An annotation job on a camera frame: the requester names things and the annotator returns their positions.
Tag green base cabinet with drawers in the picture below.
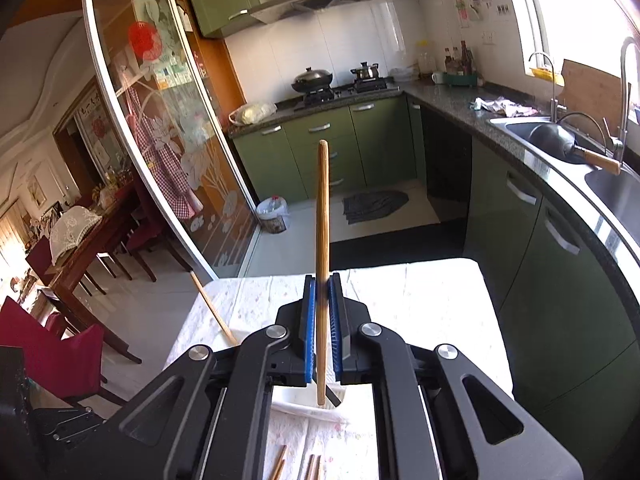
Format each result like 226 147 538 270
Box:
229 95 419 207

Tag small steel faucet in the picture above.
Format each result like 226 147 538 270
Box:
528 51 566 124

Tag wooden cutting board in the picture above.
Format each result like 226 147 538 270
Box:
559 58 627 112

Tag small steel pot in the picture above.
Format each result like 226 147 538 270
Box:
349 61 381 83

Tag etched glass sliding door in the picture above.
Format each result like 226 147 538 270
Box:
81 0 267 282

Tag white plastic bag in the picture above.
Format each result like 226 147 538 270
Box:
228 102 278 127

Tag black wok with wooden handle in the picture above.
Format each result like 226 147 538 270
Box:
529 112 622 176

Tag wooden dining chair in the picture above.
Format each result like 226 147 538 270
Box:
124 194 174 282

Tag dark green bottle tray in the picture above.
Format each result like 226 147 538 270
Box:
442 72 484 89

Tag black tripod head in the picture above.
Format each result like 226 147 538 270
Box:
0 344 103 480

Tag red checked apron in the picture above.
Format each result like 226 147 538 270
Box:
124 87 204 219

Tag wooden dining table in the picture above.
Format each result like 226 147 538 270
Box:
44 182 147 367

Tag dark granite countertop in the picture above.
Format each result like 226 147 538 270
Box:
227 82 640 283

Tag white lace food cover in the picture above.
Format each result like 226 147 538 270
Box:
49 205 104 267

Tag red covered dining chair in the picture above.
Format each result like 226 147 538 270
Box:
0 295 107 407

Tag white plastic utensil holder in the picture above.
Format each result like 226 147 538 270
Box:
270 382 375 424

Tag wall hooks with hanging tools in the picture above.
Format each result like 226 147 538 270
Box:
449 0 512 32

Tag crumpled dish rag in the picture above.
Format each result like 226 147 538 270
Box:
468 96 539 119

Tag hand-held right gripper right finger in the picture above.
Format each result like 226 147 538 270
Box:
329 271 584 480

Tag stainless steel sink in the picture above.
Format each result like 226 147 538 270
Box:
487 114 640 243

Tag floral white tablecloth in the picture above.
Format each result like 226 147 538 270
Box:
164 257 516 480

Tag yellow sponge holder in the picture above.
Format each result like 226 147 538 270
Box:
529 66 565 86

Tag tall steel faucet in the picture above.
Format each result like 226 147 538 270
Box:
612 37 640 162

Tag grey floor mat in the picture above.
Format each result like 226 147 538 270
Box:
342 188 410 226

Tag group of condiment bottles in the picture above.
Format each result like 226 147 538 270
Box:
443 39 476 77

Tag red paper decoration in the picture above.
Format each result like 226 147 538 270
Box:
127 20 165 61

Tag kitchen window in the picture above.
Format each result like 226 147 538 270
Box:
499 0 640 111

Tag black gas stove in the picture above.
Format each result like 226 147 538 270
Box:
294 77 402 109

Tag clear plastic food containers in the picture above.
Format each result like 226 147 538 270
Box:
389 39 436 82

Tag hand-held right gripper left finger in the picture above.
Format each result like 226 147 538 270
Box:
65 274 319 480

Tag black wok with lid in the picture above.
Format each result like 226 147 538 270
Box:
290 65 334 95

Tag trash bin with bottle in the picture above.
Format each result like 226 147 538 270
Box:
255 195 292 235

